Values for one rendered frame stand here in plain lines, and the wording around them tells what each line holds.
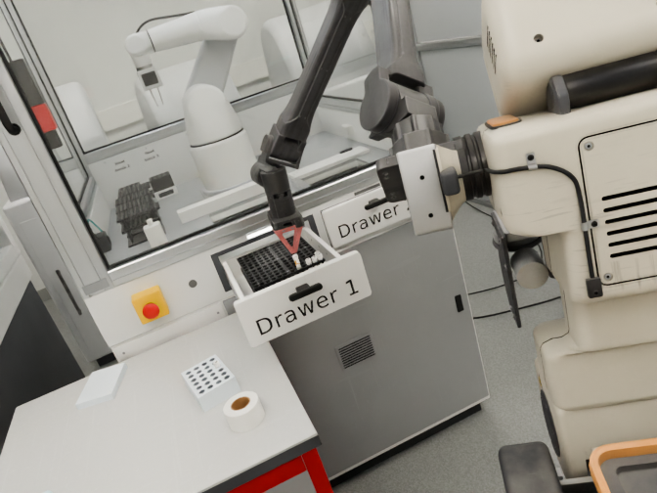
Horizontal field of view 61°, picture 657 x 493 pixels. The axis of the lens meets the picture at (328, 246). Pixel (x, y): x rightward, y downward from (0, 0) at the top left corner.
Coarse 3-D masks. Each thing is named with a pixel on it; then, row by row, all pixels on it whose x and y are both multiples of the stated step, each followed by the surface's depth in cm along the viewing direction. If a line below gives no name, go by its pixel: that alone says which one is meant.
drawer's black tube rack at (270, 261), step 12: (288, 240) 145; (300, 240) 143; (252, 252) 145; (264, 252) 142; (276, 252) 140; (288, 252) 138; (300, 252) 135; (312, 252) 134; (240, 264) 140; (252, 264) 138; (264, 264) 135; (276, 264) 134; (288, 264) 131; (300, 264) 130; (252, 276) 131; (264, 276) 130; (252, 288) 132; (264, 288) 130
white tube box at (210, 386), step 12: (204, 360) 123; (216, 360) 121; (192, 372) 120; (204, 372) 118; (216, 372) 117; (228, 372) 116; (192, 384) 115; (204, 384) 114; (216, 384) 113; (228, 384) 113; (204, 396) 111; (216, 396) 112; (228, 396) 114; (204, 408) 111
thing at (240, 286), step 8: (304, 232) 152; (312, 232) 147; (280, 240) 150; (312, 240) 147; (320, 240) 141; (256, 248) 149; (320, 248) 142; (328, 248) 134; (232, 256) 148; (240, 256) 148; (328, 256) 136; (336, 256) 129; (224, 264) 145; (232, 264) 148; (232, 272) 148; (240, 272) 149; (232, 280) 134; (240, 280) 147; (232, 288) 137; (240, 288) 129; (248, 288) 141; (240, 296) 124
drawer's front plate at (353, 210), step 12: (372, 192) 152; (336, 204) 151; (348, 204) 150; (360, 204) 152; (384, 204) 154; (396, 204) 155; (324, 216) 149; (336, 216) 150; (348, 216) 151; (360, 216) 153; (372, 216) 154; (396, 216) 156; (408, 216) 158; (336, 228) 151; (360, 228) 154; (372, 228) 155; (336, 240) 152; (348, 240) 153
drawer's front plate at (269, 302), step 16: (352, 256) 119; (304, 272) 118; (320, 272) 118; (336, 272) 119; (352, 272) 120; (272, 288) 115; (288, 288) 116; (336, 288) 120; (368, 288) 123; (240, 304) 114; (256, 304) 115; (272, 304) 116; (288, 304) 117; (320, 304) 120; (336, 304) 121; (240, 320) 115; (256, 320) 116; (272, 320) 117; (288, 320) 118; (304, 320) 120; (256, 336) 117; (272, 336) 118
